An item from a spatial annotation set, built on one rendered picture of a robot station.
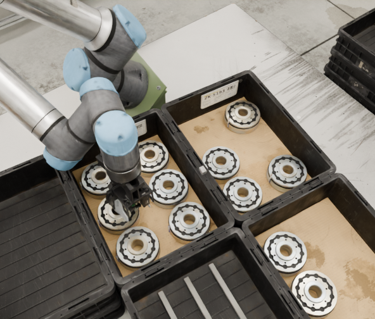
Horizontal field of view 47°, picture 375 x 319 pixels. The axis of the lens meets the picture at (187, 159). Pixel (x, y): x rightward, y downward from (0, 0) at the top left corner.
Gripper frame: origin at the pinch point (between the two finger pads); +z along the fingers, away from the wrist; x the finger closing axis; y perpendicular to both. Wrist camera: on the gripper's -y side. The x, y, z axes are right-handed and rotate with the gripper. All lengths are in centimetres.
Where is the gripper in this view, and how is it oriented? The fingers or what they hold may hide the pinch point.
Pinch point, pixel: (128, 204)
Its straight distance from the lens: 110.1
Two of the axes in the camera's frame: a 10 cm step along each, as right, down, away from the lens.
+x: 8.0, -5.0, 3.3
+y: 6.0, 6.7, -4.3
